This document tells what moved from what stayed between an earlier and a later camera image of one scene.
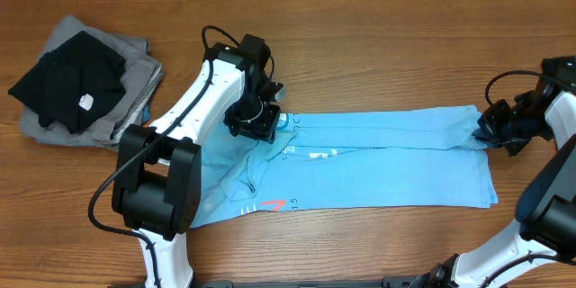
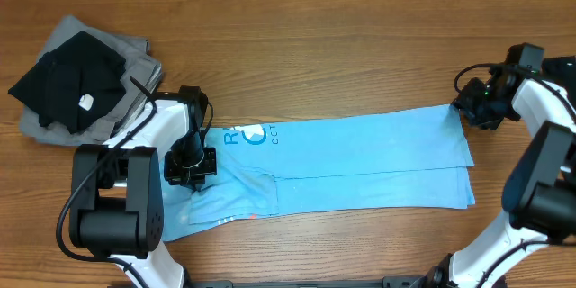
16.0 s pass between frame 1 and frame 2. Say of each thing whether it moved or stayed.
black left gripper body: moved
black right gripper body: moved
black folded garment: stayed
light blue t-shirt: moved
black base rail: stayed
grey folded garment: stayed
